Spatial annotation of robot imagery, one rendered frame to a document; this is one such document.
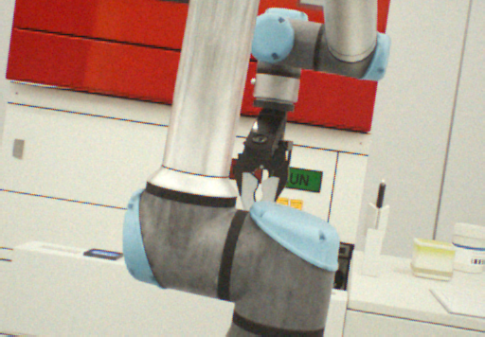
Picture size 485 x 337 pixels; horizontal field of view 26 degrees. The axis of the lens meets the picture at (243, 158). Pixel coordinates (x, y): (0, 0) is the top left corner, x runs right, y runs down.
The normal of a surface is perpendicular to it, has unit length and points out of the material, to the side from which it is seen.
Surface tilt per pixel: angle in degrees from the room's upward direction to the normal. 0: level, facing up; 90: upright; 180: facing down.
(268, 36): 90
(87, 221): 90
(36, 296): 90
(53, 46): 90
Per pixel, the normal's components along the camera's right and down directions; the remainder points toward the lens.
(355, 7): 0.19, 0.93
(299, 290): 0.22, 0.15
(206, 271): -0.23, 0.31
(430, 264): -0.05, 0.04
